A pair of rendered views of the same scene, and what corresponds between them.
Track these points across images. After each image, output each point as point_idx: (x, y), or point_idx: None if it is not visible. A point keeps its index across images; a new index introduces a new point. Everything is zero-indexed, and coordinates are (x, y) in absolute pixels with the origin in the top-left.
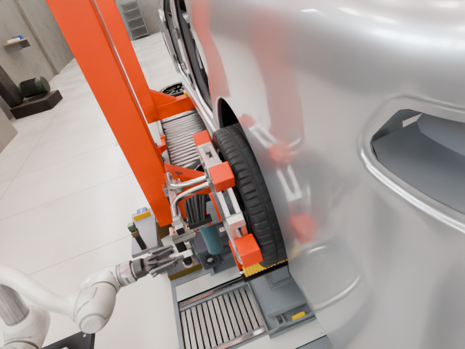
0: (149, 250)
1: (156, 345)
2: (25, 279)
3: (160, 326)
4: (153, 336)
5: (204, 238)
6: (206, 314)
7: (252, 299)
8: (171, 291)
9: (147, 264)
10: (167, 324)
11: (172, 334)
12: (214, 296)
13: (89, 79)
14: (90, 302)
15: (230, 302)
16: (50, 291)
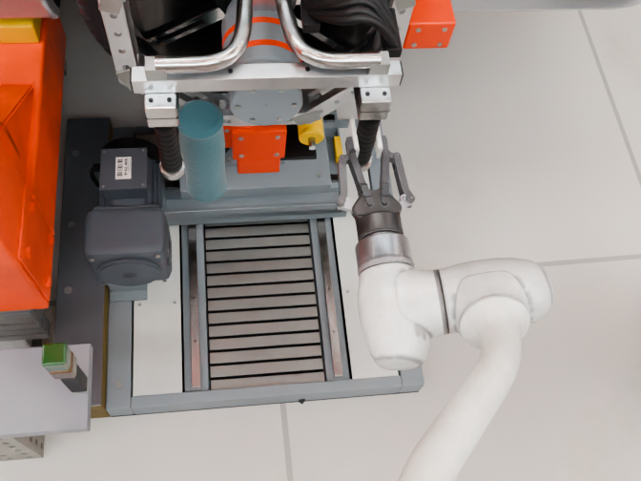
0: (91, 372)
1: (257, 466)
2: (457, 418)
3: (212, 457)
4: (232, 473)
5: (215, 169)
6: (241, 329)
7: (246, 228)
8: (145, 406)
9: (381, 208)
10: (214, 437)
11: (245, 425)
12: (205, 303)
13: None
14: (519, 272)
15: (235, 275)
16: (487, 359)
